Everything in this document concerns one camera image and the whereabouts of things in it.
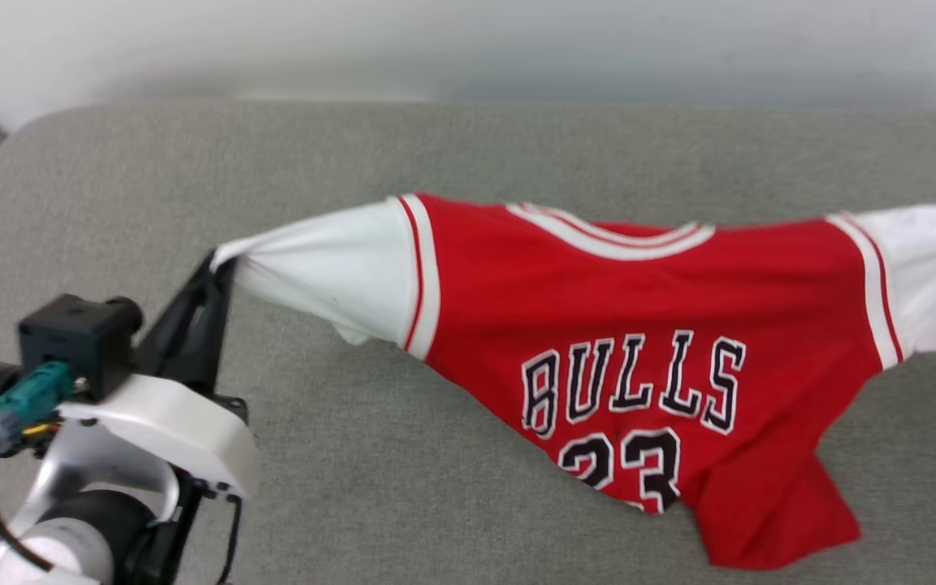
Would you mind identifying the red Bulls basketball jersey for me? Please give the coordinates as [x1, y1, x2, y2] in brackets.
[211, 192, 936, 570]

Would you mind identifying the teal cable connector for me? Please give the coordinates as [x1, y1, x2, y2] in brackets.
[0, 361, 76, 457]

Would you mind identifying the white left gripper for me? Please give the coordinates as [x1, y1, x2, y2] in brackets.
[56, 252, 262, 500]

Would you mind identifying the grey fabric sofa seat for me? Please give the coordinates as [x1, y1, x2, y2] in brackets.
[0, 102, 936, 585]

